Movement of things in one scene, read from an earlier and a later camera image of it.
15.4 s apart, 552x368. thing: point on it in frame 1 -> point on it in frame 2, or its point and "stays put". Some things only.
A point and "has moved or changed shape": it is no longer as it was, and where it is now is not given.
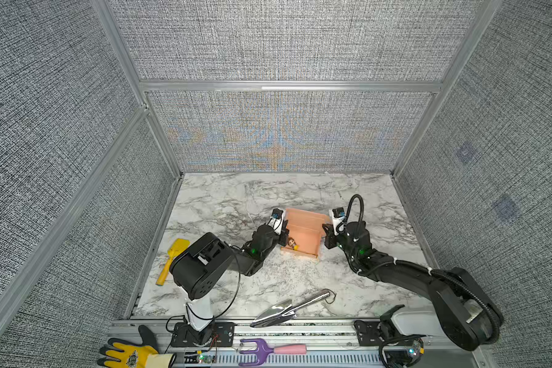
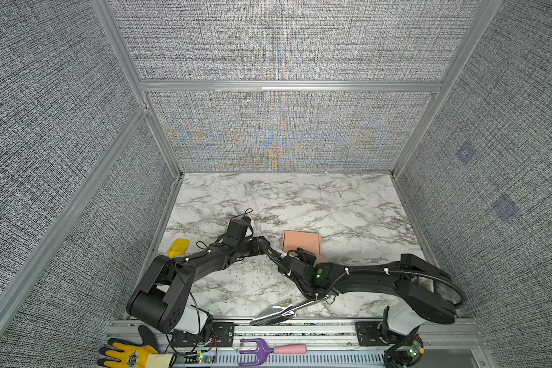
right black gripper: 330,236 -> 302,257
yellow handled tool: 174,251 stays put
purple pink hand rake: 264,350 stays put
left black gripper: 283,234 -> 258,246
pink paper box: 307,229 has moved or changed shape
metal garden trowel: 283,310 stays put
